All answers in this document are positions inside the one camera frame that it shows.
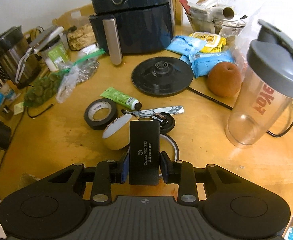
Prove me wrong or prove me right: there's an amber kapton tape roll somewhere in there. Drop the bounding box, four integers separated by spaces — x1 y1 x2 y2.
159 134 179 161

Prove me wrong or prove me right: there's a shiba dog plush case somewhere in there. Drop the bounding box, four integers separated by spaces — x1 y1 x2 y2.
102 114 133 150

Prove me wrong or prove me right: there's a small black round plug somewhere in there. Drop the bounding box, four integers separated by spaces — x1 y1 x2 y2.
151 112 175 134

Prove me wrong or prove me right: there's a black rectangular box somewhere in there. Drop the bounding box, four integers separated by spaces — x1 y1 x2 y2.
129 121 160 185

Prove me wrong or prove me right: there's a black tape roll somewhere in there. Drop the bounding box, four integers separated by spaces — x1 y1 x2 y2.
84 99 118 130

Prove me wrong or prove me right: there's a green cream tube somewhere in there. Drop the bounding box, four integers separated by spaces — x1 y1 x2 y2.
100 87 142 111

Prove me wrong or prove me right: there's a green net bag of nuts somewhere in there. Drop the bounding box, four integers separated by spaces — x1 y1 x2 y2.
24 73 64 108

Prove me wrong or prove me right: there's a marble pattern flat bar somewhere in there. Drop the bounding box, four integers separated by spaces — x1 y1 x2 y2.
130 105 184 119

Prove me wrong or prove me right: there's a steel electric kettle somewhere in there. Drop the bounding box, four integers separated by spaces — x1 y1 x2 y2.
0 26 41 89

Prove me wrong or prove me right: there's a white tub green label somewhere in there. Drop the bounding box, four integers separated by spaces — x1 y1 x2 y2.
40 35 69 72

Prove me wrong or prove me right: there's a clear plastic bag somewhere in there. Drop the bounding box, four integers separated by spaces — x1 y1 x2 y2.
55 49 105 103

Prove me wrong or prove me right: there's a black kettle base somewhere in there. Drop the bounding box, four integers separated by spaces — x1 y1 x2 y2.
131 56 194 97

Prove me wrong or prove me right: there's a brown round pear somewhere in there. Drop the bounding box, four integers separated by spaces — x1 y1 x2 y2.
207 61 241 98

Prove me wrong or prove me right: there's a grey power bank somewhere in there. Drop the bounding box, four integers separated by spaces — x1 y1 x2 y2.
29 26 56 50

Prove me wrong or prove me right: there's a blue wipes pack right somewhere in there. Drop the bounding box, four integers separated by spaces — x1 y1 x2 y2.
179 50 234 78

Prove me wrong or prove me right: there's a blue wipes pack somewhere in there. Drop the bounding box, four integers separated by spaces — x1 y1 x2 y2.
179 50 234 78
166 35 207 56

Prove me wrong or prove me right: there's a blue wipes pack left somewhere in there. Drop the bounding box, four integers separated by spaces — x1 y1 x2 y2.
166 35 207 56

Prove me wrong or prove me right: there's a brown bark slab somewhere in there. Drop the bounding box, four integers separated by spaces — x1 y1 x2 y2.
67 24 96 51

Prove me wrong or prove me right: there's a yellow wipes pack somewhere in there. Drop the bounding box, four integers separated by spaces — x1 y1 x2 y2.
189 31 227 53

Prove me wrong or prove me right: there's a clear shaker bottle grey lid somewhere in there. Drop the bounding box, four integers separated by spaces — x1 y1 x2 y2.
225 20 293 148

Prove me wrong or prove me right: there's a dark blue air fryer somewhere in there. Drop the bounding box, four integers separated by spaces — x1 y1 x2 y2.
89 0 175 65

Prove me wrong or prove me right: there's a glass bowl with clutter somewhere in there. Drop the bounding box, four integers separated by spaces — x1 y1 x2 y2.
185 0 249 36

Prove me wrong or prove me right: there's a black thin cable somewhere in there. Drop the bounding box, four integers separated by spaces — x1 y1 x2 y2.
27 102 56 118

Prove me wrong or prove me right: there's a black kettle power cord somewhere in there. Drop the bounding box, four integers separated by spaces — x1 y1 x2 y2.
188 86 293 138

